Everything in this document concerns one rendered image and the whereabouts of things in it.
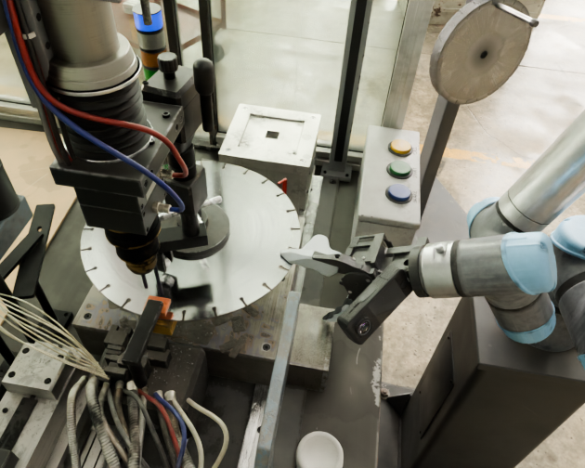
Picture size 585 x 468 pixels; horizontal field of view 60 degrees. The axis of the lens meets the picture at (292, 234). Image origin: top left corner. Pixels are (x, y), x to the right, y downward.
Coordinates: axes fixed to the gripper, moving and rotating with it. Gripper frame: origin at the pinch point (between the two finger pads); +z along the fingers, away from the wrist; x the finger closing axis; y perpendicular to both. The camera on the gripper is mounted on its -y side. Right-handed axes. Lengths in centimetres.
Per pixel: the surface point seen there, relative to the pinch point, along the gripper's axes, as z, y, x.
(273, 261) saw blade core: 0.3, -1.0, 7.6
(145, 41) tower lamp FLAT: 18.9, 21.7, 38.8
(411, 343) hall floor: 25, 59, -89
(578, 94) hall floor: -26, 260, -118
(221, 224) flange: 8.0, 2.0, 13.6
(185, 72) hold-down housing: -8.4, -5.4, 37.8
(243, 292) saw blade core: 1.8, -7.7, 8.4
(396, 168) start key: -7.7, 32.9, -2.0
